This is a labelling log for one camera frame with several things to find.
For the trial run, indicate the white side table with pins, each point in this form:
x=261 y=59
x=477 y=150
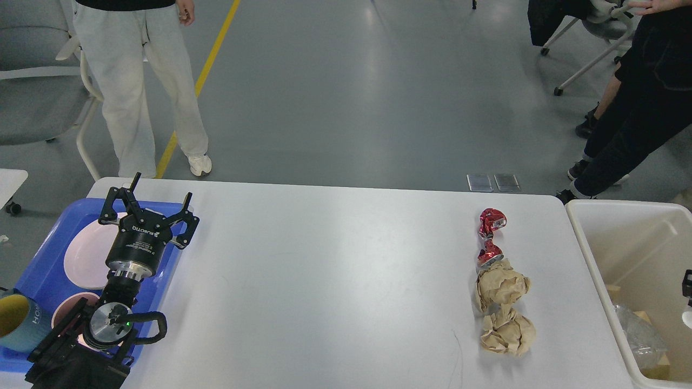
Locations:
x=11 y=181

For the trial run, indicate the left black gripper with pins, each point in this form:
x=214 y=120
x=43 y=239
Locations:
x=138 y=246

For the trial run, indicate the crushed red can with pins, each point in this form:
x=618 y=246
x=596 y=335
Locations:
x=491 y=220

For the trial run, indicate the standing person dark jeans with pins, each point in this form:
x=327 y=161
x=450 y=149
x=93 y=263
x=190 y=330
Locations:
x=651 y=106

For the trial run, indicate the brown paper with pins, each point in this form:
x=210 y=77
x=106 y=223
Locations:
x=499 y=286
x=507 y=332

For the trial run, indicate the white rolling chair left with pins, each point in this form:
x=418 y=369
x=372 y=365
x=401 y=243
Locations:
x=46 y=89

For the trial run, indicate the standing person grey trousers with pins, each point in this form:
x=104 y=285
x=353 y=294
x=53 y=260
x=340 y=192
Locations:
x=116 y=38

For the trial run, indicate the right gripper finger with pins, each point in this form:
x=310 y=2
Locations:
x=687 y=284

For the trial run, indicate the teal mug yellow inside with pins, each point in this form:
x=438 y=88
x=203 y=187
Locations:
x=24 y=323

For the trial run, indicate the office chair with jacket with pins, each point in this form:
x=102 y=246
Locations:
x=610 y=21

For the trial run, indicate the white plastic bin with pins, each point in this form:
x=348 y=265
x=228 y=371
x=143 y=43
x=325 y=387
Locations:
x=643 y=248

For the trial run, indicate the pink plate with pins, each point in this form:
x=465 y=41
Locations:
x=84 y=260

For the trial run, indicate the small foil piece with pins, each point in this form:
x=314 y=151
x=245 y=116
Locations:
x=644 y=340

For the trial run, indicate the pink mug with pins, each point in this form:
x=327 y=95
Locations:
x=64 y=309

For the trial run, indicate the seated person black clothes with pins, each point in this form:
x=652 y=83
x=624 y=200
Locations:
x=590 y=123

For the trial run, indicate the white paper cup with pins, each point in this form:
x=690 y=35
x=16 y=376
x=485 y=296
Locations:
x=686 y=317

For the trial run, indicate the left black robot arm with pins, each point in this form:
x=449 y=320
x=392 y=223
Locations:
x=114 y=326

